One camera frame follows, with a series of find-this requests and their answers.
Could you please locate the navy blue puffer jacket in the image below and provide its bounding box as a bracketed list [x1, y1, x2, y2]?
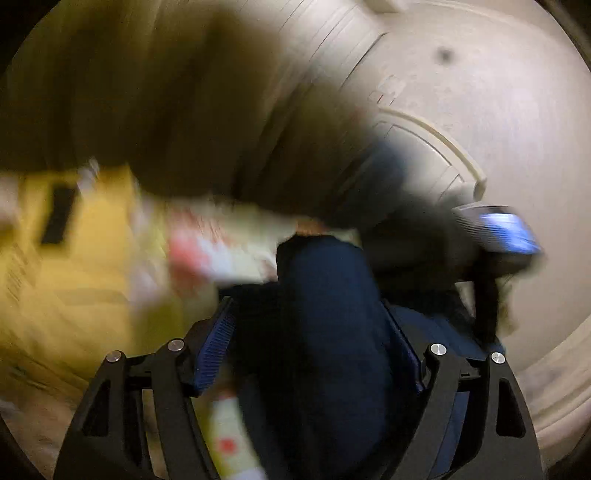
[226, 236, 486, 479]

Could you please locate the white wooden headboard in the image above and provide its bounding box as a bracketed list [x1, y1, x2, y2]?
[374, 107, 487, 204]

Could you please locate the yellow bed sheet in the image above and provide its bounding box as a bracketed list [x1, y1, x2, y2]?
[1, 164, 184, 405]

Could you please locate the floral bed quilt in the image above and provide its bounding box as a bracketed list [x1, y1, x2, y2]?
[129, 196, 327, 354]

